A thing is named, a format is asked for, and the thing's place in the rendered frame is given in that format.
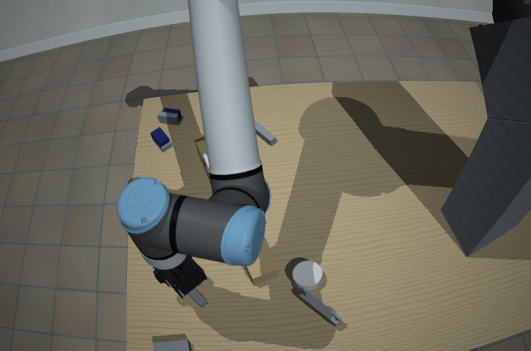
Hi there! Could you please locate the grey square stick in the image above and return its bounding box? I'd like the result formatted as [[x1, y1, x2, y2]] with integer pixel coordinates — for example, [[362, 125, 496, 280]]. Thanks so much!
[[188, 289, 208, 308], [255, 120, 276, 146]]

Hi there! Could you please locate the grey cylinder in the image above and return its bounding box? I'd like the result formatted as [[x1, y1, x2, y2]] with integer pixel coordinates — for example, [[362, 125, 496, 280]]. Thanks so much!
[[292, 261, 322, 291]]

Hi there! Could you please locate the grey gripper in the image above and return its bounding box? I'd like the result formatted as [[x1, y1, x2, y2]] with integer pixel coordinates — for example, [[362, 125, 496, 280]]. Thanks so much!
[[153, 256, 207, 297]]

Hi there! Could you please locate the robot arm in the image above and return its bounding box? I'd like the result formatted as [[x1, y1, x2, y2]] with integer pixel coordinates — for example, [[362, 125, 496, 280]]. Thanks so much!
[[116, 0, 270, 270]]

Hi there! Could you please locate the grey flat bar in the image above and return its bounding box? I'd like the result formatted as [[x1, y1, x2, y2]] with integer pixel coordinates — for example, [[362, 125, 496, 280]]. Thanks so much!
[[299, 290, 343, 326]]

